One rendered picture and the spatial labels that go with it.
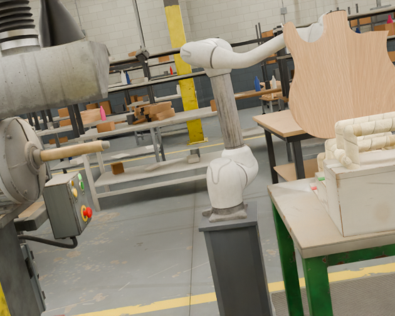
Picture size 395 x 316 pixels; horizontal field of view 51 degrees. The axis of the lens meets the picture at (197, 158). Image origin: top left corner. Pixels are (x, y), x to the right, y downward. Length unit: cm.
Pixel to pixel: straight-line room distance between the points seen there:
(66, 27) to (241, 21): 1112
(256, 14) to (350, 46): 1097
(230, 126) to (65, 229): 97
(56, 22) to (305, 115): 81
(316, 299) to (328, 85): 66
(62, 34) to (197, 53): 80
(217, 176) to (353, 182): 95
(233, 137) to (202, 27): 1022
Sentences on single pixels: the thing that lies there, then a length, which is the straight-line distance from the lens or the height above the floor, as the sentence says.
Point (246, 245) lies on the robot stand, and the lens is 200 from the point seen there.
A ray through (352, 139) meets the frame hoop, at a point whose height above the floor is 118.
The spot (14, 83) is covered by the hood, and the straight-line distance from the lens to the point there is 114.
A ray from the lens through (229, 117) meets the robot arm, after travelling 209.
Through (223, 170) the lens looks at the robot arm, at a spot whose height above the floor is 94.
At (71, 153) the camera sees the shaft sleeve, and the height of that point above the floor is 125.
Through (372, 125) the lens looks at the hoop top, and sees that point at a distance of 110.
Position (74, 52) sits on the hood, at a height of 151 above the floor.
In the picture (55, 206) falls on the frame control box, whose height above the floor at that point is 104.
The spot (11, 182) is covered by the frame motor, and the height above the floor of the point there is 121.
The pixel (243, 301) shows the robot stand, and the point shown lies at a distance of 214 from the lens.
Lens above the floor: 142
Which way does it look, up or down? 12 degrees down
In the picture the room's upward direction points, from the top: 11 degrees counter-clockwise
